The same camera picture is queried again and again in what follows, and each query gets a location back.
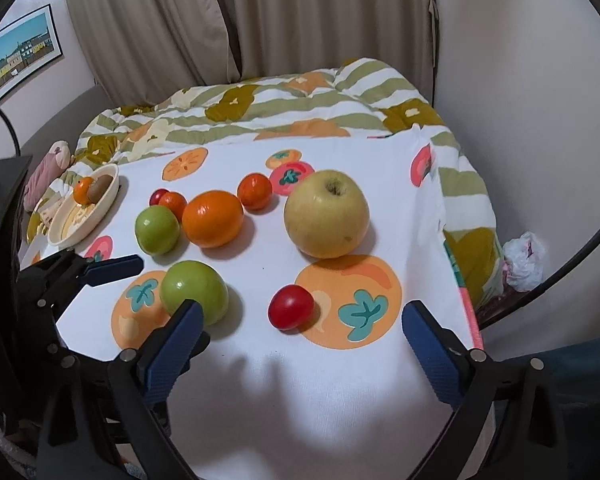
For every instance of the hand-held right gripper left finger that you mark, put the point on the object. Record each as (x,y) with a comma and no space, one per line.
(175,345)

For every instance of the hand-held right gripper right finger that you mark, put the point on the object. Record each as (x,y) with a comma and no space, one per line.
(430,355)

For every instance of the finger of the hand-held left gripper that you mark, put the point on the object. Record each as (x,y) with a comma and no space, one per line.
(115,267)

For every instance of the green round fruit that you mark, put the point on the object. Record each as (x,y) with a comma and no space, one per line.
(194,287)
(156,229)

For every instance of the cream bowl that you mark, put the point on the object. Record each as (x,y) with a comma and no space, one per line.
(77,222)

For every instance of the small mandarin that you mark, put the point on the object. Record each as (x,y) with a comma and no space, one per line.
(82,191)
(174,206)
(254,191)

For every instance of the large orange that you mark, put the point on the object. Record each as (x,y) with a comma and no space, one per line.
(212,218)

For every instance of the large yellow apple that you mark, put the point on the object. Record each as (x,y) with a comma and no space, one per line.
(326,213)

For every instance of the brown kiwi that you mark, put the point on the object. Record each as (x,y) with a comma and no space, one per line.
(101,186)

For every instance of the small red cherry tomato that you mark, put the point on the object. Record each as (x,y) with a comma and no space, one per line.
(156,196)

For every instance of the pink plush toy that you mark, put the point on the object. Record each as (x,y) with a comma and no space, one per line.
(45,172)

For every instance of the white plastic bag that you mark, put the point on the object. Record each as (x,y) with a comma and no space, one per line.
(525,260)

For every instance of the white persimmon print tablecloth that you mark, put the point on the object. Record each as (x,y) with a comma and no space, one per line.
(300,400)

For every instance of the dark blue cloth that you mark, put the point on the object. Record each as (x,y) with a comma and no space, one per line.
(590,385)

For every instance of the green striped floral quilt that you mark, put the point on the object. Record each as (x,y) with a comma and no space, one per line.
(290,105)

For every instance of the beige curtain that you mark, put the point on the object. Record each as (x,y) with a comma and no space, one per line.
(290,15)

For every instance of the framed wall picture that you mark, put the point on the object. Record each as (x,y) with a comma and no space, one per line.
(15,57)

